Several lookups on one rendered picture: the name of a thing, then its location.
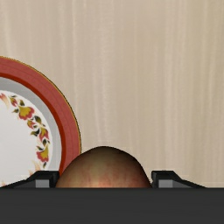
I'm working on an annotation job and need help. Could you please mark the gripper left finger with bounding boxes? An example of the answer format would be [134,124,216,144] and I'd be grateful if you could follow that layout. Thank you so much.
[1,171,60,189]

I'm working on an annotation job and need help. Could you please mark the red apple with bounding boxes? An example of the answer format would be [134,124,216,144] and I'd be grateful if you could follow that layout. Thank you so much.
[55,145,153,189]

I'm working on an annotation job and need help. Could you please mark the red-rimmed floral plate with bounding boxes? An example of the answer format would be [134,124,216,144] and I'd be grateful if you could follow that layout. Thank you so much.
[0,55,82,188]

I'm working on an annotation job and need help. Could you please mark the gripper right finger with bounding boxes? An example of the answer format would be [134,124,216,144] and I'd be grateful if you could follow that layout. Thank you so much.
[150,170,207,189]

